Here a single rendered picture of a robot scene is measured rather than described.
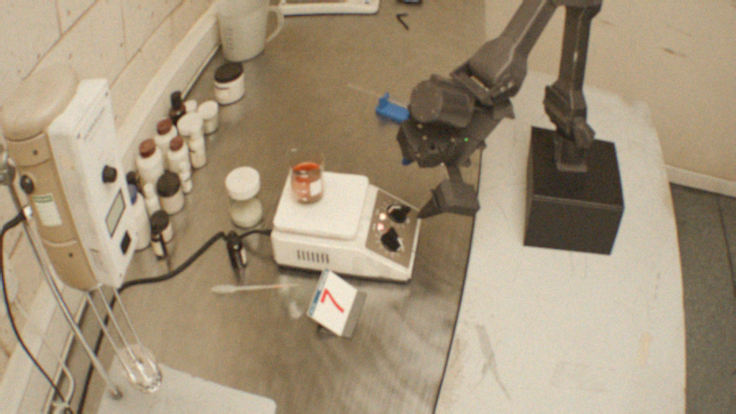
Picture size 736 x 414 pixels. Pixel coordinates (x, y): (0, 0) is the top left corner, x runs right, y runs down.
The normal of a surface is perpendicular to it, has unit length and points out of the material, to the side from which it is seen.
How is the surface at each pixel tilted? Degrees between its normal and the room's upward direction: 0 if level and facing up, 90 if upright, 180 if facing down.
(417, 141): 16
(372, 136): 0
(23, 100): 3
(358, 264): 90
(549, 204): 90
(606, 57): 90
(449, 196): 21
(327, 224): 0
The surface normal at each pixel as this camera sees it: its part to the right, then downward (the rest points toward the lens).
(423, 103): -0.82, -0.04
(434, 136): 0.22, -0.58
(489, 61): -0.60, -0.37
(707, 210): 0.00, -0.71
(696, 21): -0.19, 0.69
